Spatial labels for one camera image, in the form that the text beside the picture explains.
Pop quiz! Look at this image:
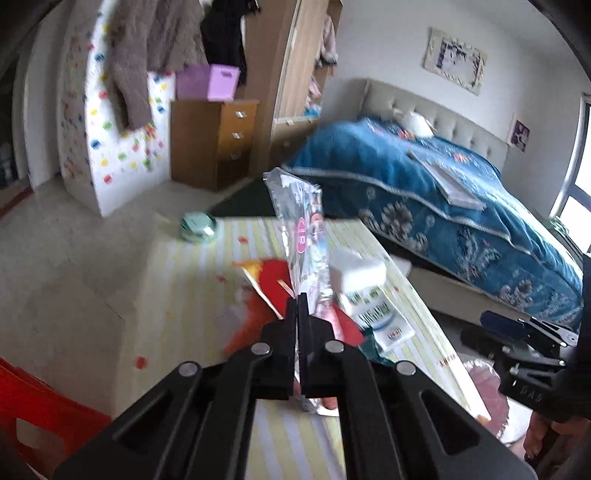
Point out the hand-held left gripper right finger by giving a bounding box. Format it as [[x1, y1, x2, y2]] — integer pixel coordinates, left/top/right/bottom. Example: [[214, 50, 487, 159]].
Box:
[[298, 294, 536, 480]]

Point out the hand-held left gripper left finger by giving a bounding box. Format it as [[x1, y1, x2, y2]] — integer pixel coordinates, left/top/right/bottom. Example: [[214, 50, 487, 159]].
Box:
[[55, 295, 297, 480]]

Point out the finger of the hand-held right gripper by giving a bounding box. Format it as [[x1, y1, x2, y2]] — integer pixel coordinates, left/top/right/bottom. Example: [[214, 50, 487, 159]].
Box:
[[479, 310, 579, 348], [460, 328, 567, 368]]

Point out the bin with pink bag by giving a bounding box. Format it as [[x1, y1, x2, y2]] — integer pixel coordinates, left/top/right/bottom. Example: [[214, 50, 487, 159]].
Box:
[[461, 359, 511, 446]]

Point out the red orange wrapper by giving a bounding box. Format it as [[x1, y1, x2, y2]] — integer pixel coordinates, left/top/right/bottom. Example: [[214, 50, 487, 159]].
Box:
[[224, 258, 368, 356]]

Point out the small white box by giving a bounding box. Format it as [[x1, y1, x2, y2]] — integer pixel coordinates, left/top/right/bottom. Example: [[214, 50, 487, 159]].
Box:
[[329, 251, 387, 295]]

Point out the clear printed plastic wrapper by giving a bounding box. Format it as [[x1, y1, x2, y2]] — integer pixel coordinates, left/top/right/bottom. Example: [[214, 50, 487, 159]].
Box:
[[263, 167, 334, 319]]

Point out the person's right hand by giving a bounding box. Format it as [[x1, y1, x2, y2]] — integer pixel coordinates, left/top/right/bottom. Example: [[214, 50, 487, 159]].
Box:
[[523, 410, 591, 474]]

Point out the white green carton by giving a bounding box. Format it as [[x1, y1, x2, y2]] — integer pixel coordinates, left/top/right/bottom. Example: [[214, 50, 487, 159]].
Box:
[[341, 285, 415, 352]]

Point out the yellow striped tablecloth table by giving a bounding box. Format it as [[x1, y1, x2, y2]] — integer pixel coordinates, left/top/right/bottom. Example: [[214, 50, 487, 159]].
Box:
[[117, 215, 490, 480]]

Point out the round green tin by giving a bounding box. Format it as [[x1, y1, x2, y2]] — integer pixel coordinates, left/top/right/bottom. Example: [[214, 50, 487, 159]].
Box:
[[180, 211, 218, 242]]

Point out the dark green floor mat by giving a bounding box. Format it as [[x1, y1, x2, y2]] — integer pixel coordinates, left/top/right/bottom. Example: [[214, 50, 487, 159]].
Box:
[[209, 177, 278, 218]]

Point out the folded white cloth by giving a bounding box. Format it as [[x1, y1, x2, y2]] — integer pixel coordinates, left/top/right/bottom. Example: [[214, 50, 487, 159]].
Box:
[[408, 150, 486, 211]]

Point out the window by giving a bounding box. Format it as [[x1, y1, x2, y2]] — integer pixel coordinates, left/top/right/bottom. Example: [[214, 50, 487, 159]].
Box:
[[549, 92, 591, 257]]

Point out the blue floral blanket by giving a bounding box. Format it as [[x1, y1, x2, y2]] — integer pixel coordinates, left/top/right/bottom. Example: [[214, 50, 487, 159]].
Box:
[[283, 117, 584, 326]]

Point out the beige upholstered bed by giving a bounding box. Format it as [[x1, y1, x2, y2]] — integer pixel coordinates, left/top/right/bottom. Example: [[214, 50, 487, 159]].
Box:
[[281, 78, 585, 334]]

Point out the wooden drawer cabinet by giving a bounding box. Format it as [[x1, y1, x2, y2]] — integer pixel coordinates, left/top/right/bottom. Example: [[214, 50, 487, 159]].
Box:
[[169, 99, 260, 191]]

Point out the white pillow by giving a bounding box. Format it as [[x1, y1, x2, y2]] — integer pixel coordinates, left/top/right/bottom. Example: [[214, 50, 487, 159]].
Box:
[[392, 110, 435, 138]]

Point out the white cabinet with coloured stickers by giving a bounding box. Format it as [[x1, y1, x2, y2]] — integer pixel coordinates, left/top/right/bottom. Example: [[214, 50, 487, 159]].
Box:
[[58, 0, 179, 218]]

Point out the red plastic chair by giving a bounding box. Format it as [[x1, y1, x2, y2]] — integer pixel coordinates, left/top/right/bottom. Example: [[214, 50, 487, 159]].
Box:
[[0, 357, 112, 480]]

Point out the purple storage box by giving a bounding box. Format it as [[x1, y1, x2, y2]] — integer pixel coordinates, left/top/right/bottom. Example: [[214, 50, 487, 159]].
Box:
[[176, 64, 241, 103]]

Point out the wooden wardrobe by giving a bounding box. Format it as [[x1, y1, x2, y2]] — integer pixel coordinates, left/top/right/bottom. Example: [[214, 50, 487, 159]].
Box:
[[242, 0, 345, 177]]

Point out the pink hanging garment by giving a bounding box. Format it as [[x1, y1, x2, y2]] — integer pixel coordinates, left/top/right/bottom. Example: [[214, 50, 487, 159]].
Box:
[[316, 15, 339, 68]]

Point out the black hanging garment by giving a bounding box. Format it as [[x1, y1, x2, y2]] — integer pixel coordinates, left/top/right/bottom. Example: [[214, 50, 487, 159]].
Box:
[[199, 0, 260, 86]]

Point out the brown fuzzy coat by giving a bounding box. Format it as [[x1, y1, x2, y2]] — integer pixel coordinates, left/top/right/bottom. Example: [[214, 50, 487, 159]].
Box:
[[106, 0, 209, 131]]

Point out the small wall poster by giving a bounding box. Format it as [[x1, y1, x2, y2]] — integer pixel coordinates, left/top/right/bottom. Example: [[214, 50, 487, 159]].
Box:
[[510, 119, 531, 153]]

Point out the framed wall picture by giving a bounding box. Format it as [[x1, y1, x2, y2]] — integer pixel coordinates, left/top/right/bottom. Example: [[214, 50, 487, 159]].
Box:
[[422, 27, 488, 96]]

